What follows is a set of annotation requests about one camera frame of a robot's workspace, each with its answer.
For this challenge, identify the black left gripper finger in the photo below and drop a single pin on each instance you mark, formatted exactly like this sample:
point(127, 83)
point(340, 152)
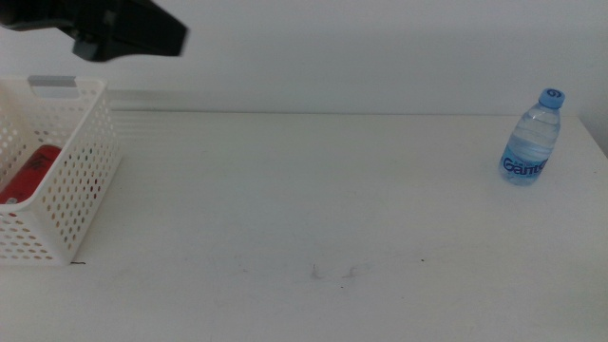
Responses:
point(142, 33)

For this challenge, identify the red drink can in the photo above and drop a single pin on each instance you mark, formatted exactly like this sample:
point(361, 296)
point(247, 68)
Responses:
point(28, 176)

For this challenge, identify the clear water bottle blue cap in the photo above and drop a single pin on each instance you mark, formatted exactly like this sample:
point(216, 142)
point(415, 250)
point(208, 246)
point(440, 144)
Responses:
point(529, 142)

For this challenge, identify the white perforated plastic basket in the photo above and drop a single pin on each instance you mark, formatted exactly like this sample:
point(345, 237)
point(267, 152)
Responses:
point(71, 190)

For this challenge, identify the white wall trunking strip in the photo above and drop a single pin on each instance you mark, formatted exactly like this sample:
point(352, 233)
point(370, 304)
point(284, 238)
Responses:
point(190, 100)

